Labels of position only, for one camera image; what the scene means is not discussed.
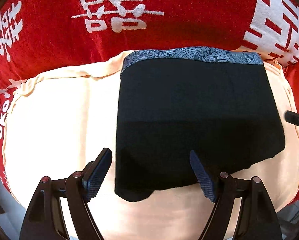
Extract black pants with patterned waistband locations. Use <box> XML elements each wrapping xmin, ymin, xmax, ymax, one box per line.
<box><xmin>115</xmin><ymin>47</ymin><xmax>285</xmax><ymax>202</ymax></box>

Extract cream seat cushion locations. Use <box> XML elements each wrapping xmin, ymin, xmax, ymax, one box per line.
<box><xmin>2</xmin><ymin>51</ymin><xmax>299</xmax><ymax>239</ymax></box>

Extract red blanket with white characters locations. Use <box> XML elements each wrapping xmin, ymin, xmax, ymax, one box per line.
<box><xmin>0</xmin><ymin>0</ymin><xmax>299</xmax><ymax>186</ymax></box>

